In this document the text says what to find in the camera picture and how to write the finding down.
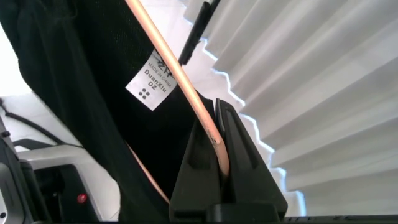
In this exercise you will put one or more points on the white curtain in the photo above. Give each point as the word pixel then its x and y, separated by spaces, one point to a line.
pixel 326 93

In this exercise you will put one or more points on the black clothes rack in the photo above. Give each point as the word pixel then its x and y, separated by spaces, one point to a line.
pixel 196 34

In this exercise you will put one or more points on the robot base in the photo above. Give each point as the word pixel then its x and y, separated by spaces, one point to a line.
pixel 46 155

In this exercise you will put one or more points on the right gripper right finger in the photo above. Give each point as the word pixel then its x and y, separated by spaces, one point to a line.
pixel 252 180

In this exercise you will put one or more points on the pink clothes hanger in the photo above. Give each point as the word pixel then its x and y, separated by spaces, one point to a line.
pixel 174 67

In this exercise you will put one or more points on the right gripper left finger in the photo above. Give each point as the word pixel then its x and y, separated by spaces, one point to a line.
pixel 192 186

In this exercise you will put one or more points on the black garment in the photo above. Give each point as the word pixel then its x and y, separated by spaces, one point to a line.
pixel 93 62

